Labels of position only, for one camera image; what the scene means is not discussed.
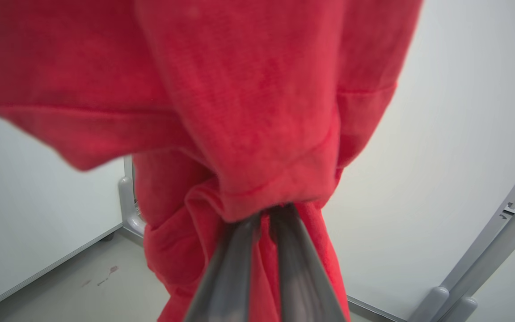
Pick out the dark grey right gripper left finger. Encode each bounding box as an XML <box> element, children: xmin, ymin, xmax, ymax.
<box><xmin>183</xmin><ymin>212</ymin><xmax>262</xmax><ymax>322</ymax></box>

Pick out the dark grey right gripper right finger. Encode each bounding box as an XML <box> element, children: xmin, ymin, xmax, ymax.
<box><xmin>268</xmin><ymin>203</ymin><xmax>347</xmax><ymax>322</ymax></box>

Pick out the red garment with striped trim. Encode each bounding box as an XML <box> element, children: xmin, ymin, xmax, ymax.
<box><xmin>0</xmin><ymin>0</ymin><xmax>423</xmax><ymax>322</ymax></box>

